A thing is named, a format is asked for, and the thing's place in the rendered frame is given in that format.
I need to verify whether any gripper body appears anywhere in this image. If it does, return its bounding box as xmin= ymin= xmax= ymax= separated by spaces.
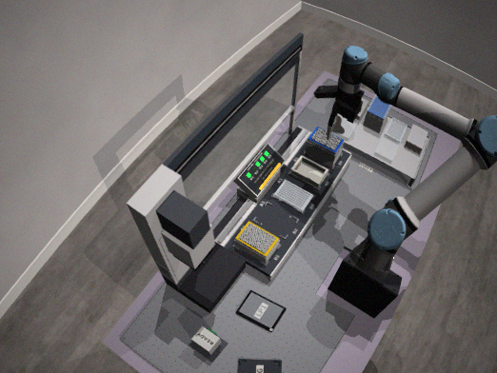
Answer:
xmin=333 ymin=87 xmax=364 ymax=124

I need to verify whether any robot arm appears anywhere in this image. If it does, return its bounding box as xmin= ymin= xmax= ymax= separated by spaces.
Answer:
xmin=314 ymin=46 xmax=497 ymax=279

